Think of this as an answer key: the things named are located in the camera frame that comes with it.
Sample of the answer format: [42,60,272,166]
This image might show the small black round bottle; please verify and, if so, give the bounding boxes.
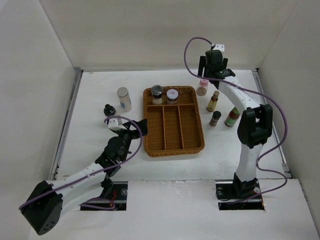
[103,104,116,117]

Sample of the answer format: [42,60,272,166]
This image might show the purple cable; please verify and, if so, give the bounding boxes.
[18,115,144,211]
[183,36,289,204]

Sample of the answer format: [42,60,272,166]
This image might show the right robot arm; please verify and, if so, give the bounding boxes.
[198,48,273,200]

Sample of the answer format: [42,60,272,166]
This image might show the right aluminium table rail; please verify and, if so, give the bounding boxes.
[251,67,292,179]

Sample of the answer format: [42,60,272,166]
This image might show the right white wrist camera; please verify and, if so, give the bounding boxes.
[210,43,225,53]

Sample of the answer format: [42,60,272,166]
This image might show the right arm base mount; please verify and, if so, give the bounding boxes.
[215,174,265,211]

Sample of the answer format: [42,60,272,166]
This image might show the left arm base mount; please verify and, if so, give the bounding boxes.
[80,179,129,211]

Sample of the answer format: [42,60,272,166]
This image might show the left aluminium table rail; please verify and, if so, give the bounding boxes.
[48,67,84,180]

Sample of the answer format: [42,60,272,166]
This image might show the green-label chili sauce bottle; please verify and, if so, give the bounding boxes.
[224,107,241,127]

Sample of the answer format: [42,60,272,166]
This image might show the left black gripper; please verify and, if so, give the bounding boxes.
[114,118,147,162]

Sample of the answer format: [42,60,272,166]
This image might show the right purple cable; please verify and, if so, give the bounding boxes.
[183,36,289,204]

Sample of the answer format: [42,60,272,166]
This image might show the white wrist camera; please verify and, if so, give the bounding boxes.
[210,43,225,53]
[104,116,122,131]

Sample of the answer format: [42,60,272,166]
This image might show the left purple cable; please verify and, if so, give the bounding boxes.
[18,115,144,211]

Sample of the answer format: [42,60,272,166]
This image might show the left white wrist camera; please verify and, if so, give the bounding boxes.
[104,116,122,131]

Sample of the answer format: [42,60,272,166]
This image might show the black-cap pepper jar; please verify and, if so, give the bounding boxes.
[209,110,222,127]

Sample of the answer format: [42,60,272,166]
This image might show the brown wicker divided basket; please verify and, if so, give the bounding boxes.
[143,86,205,157]

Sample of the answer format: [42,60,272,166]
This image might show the black-top salt grinder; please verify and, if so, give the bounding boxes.
[151,85,163,105]

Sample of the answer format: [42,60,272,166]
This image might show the silver-lid jar white beads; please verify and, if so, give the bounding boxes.
[116,87,132,112]

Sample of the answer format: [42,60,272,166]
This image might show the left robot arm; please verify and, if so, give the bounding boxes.
[19,118,148,236]

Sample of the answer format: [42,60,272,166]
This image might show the yellow-label oil bottle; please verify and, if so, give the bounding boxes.
[206,90,220,112]

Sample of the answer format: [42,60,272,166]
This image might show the pink-cap spice shaker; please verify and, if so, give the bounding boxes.
[196,79,209,96]

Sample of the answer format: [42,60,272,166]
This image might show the white-lid sauce jar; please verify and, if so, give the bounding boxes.
[166,88,179,105]

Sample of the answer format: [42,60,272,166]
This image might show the aluminium table rail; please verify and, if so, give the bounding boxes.
[251,67,292,179]
[48,67,84,180]

